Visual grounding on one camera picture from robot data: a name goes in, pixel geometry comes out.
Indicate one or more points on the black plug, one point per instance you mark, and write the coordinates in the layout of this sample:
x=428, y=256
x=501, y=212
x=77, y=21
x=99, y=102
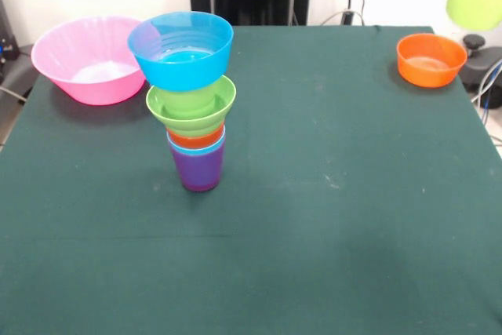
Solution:
x=347, y=17

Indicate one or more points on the black device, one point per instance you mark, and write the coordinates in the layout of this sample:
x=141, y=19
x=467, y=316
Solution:
x=8, y=48

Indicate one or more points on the orange cup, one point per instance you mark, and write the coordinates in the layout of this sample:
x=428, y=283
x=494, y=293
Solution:
x=192, y=140

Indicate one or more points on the orange bowl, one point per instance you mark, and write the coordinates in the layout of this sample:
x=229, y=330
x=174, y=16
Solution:
x=429, y=76

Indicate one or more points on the large pink bowl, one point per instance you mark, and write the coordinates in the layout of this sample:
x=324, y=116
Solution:
x=59, y=60

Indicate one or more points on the blue cup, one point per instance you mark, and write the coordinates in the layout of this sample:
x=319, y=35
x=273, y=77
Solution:
x=196, y=150

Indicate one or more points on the green bowl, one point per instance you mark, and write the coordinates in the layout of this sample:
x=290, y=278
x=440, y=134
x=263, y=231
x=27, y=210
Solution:
x=192, y=123

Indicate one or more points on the purple cup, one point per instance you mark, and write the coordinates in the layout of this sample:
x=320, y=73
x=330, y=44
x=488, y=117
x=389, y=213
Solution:
x=198, y=170

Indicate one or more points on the dark green table cloth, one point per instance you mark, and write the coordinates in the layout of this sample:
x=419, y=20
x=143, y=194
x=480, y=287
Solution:
x=251, y=252

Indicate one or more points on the blue bowl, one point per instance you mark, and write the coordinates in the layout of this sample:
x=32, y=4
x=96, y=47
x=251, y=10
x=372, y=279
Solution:
x=180, y=74

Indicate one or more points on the black office chair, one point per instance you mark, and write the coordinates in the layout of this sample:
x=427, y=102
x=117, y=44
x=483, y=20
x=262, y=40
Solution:
x=482, y=64

